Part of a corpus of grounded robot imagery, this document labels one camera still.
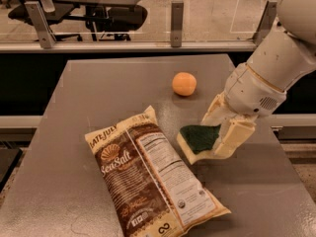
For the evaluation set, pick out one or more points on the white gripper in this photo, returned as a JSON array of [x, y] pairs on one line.
[[253, 91]]

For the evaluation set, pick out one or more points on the green and yellow sponge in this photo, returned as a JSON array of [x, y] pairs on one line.
[[197, 141]]

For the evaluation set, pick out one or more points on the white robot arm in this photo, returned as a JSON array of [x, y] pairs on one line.
[[287, 53]]

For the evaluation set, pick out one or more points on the brown sea salt chip bag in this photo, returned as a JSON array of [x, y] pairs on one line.
[[154, 192]]

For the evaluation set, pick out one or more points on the orange fruit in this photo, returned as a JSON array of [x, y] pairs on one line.
[[184, 84]]

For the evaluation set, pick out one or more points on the black office chair middle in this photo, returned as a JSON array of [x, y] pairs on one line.
[[117, 21]]

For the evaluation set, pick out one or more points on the black office chair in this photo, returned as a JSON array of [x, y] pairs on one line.
[[117, 21], [28, 20]]

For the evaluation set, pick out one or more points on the dark desk behind glass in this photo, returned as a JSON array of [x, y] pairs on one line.
[[78, 3]]

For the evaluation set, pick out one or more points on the glass railing panel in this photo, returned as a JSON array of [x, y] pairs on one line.
[[157, 21]]

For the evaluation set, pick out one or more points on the black office chair left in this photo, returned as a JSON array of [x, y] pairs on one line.
[[28, 20]]

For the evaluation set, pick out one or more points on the right metal railing bracket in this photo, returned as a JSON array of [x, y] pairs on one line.
[[266, 22]]

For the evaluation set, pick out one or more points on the metal railing bracket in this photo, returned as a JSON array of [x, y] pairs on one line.
[[45, 35], [177, 13], [266, 22]]

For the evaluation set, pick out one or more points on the middle metal railing bracket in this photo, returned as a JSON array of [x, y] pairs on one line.
[[177, 13]]

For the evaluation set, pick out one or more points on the left metal railing bracket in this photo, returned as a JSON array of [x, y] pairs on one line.
[[45, 35]]

